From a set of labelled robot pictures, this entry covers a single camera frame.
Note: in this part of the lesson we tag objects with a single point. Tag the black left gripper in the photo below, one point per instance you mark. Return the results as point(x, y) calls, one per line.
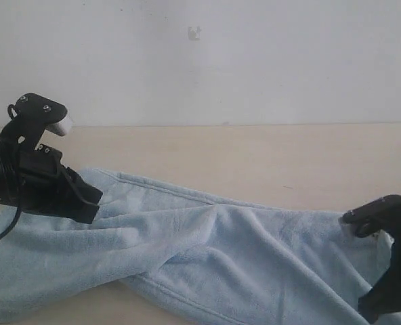
point(37, 180)

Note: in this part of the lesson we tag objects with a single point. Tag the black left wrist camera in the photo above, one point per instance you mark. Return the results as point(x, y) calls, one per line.
point(31, 116)

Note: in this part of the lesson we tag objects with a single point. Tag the light blue fleece towel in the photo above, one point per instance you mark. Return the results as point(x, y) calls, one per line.
point(210, 259)

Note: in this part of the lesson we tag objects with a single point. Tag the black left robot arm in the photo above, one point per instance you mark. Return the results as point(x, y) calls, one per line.
point(7, 150)

